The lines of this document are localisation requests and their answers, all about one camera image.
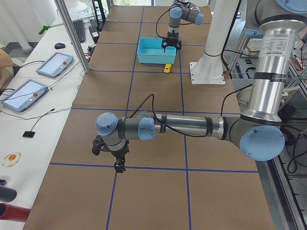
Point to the orange emergency stop button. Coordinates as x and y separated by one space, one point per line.
11 159

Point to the teach pendant tablet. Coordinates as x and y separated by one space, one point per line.
55 65
24 96

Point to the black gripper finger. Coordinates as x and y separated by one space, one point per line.
119 165
164 45
178 46

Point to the yellow beetle toy car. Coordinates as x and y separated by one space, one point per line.
167 68

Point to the light blue plastic bin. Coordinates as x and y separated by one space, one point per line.
150 52

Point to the green handled tool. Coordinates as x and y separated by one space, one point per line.
44 28

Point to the aluminium frame post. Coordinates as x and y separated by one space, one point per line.
64 13

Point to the seated person in beige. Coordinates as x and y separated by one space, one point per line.
6 69

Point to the black computer mouse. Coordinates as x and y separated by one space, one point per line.
59 46

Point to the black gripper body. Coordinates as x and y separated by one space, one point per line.
119 154
176 37

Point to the upper teach pendant tablet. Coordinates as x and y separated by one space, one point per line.
55 65

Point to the lower teach pendant tablet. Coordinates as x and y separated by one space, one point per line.
24 96

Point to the small black puck device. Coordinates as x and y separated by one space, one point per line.
28 134

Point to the black cylinder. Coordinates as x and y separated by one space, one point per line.
7 194

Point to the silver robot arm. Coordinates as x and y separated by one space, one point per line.
180 10
256 132

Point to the red cylinder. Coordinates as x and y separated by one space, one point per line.
13 213

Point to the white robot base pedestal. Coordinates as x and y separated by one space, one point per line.
209 68

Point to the black keyboard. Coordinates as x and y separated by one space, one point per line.
80 30

